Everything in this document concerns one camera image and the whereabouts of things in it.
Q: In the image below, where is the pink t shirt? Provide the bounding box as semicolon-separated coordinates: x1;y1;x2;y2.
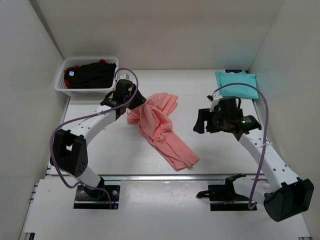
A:
127;92;199;171

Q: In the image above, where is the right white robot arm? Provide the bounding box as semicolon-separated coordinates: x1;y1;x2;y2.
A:
193;94;314;222

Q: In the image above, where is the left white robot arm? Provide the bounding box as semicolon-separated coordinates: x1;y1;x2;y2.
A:
50;79;146;195

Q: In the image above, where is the black and red t shirt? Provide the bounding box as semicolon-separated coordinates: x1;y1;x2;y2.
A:
63;59;117;89

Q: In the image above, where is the teal folded t shirt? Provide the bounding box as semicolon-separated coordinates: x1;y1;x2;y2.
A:
215;70;259;100

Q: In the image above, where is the dark blue label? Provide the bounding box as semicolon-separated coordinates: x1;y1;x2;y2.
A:
225;69;243;74

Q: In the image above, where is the white plastic basket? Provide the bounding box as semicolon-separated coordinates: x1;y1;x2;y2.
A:
54;56;119;97

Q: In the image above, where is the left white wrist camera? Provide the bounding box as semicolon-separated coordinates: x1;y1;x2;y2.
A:
117;73;130;80

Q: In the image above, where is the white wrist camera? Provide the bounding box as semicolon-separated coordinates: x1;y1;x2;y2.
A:
117;73;130;80
206;93;221;107

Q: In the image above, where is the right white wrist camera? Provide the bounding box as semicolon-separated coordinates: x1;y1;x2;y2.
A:
206;93;221;107

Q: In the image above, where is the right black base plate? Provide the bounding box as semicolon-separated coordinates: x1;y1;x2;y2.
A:
196;184;257;212

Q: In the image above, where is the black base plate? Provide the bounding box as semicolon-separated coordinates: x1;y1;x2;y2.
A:
196;184;257;212
73;184;121;210

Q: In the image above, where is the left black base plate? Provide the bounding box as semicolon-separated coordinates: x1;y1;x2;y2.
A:
73;184;121;210

